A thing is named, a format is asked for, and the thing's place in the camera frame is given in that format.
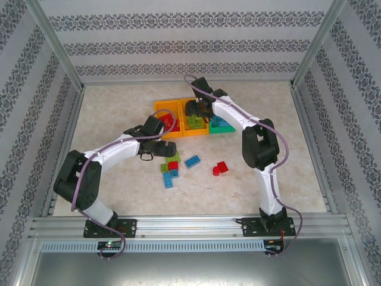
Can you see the green lego brick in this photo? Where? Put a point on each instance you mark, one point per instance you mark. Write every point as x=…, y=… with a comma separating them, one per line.
x=191, y=121
x=201, y=125
x=164, y=168
x=192, y=127
x=199, y=119
x=177, y=155

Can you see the small red lego brick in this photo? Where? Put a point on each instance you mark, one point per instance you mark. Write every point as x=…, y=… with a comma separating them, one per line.
x=216, y=171
x=223, y=167
x=173, y=165

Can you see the small blue lego brick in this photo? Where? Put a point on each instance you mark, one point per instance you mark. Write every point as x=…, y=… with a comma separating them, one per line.
x=174, y=173

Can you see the green plastic bin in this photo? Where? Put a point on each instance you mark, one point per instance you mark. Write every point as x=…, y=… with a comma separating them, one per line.
x=221, y=130

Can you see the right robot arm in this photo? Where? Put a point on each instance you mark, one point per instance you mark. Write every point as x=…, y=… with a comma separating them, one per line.
x=259, y=149

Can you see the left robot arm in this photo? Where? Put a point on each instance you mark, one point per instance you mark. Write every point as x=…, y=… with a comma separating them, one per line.
x=113, y=152

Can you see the green circuit board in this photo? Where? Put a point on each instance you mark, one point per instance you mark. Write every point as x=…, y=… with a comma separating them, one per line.
x=108, y=245
x=274, y=244

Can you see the steel sheet panel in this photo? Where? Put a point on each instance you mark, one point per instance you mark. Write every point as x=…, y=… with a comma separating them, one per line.
x=190, y=271

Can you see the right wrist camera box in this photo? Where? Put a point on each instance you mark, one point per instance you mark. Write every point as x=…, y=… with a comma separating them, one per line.
x=201, y=85

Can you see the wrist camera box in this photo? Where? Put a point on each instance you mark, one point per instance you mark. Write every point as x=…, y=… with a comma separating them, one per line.
x=201, y=85
x=154, y=125

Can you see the aluminium back rail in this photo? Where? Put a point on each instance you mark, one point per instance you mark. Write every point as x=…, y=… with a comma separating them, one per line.
x=187, y=82

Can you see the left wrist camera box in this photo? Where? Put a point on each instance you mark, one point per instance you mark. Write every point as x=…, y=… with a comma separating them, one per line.
x=154, y=125

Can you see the aluminium front rail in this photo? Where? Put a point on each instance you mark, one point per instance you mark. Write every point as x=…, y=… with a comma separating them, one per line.
x=190, y=226

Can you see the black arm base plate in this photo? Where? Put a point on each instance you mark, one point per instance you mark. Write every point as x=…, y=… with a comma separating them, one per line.
x=131, y=228
x=250, y=228

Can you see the aluminium side rail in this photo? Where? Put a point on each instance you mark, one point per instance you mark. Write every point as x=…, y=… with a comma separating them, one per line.
x=73, y=119
x=303, y=119

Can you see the aluminium frame post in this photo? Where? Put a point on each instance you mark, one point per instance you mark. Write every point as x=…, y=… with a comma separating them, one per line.
x=316, y=44
x=56, y=44

